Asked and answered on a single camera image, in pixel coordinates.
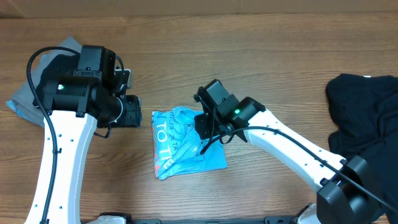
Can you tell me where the grey folded garment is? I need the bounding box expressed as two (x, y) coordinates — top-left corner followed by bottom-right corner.
(11, 36), (83, 128)

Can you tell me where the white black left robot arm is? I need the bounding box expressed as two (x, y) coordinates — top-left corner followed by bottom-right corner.
(26, 45), (142, 223)

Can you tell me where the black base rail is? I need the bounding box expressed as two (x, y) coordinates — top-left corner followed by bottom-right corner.
(99, 212), (296, 224)

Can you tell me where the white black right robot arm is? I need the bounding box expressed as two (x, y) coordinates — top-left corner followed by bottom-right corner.
(194, 79), (391, 224)

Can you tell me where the light blue folded garment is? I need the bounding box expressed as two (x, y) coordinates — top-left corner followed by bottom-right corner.
(5, 54), (47, 121)

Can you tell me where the light blue printed t-shirt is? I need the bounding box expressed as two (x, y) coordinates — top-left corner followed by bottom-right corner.
(152, 106), (227, 180)

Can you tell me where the black crumpled garment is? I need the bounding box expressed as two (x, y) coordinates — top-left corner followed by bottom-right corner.
(325, 73), (397, 207)

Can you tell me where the black folded garment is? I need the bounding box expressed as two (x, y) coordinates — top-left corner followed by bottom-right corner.
(35, 54), (80, 110)

